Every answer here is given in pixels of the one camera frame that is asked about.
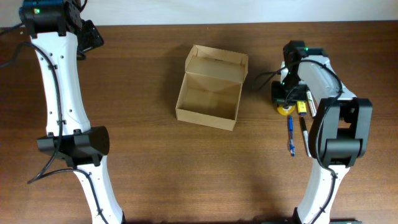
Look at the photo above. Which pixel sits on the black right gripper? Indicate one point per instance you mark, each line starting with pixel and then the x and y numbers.
pixel 277 97

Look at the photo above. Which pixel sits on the black fine marker pen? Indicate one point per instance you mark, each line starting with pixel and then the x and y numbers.
pixel 305 135

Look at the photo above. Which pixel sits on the yellow tape roll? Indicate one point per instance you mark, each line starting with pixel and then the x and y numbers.
pixel 286 110

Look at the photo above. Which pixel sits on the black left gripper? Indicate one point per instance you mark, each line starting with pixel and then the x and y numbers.
pixel 93 38

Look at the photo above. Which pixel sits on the brown cardboard box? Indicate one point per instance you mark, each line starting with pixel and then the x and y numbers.
pixel 211 89

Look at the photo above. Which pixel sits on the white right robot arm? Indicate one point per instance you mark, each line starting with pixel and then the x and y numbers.
pixel 340 129

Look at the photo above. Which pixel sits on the blue ballpoint pen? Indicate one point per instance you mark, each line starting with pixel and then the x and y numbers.
pixel 291 136

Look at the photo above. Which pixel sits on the black white marker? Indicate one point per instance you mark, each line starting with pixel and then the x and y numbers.
pixel 311 103

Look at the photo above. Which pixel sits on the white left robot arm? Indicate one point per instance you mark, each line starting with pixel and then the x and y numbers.
pixel 60 38

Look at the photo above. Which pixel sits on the yellow highlighter marker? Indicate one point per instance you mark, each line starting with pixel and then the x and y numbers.
pixel 301 108

